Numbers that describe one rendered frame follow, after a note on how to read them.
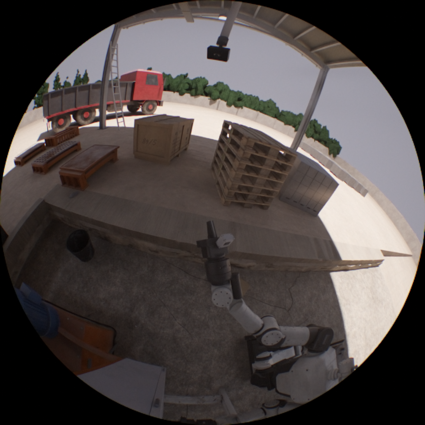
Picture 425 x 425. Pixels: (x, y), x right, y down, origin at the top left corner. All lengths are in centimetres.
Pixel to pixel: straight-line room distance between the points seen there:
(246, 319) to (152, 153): 277
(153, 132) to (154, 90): 710
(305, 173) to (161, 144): 258
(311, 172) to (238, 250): 193
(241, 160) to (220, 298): 151
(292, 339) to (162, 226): 151
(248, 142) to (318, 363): 183
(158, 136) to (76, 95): 605
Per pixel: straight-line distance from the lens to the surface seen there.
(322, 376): 78
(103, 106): 630
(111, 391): 50
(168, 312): 161
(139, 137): 296
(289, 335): 67
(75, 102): 812
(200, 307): 164
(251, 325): 58
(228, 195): 203
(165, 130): 263
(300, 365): 78
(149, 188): 218
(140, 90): 923
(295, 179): 282
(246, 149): 172
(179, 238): 158
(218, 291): 48
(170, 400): 150
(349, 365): 76
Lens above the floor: 159
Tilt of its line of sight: 41 degrees down
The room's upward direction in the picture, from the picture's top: 19 degrees clockwise
